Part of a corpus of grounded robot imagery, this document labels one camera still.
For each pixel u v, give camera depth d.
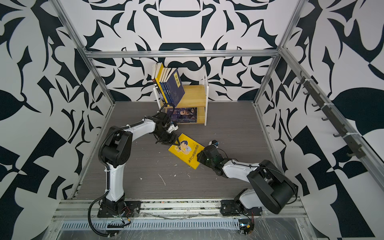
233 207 0.74
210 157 0.72
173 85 0.85
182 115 1.02
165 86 0.79
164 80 0.78
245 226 0.71
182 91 0.94
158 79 0.76
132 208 0.73
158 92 0.81
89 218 0.68
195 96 0.96
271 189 0.43
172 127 0.92
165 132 0.86
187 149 0.94
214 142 0.84
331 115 0.55
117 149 0.55
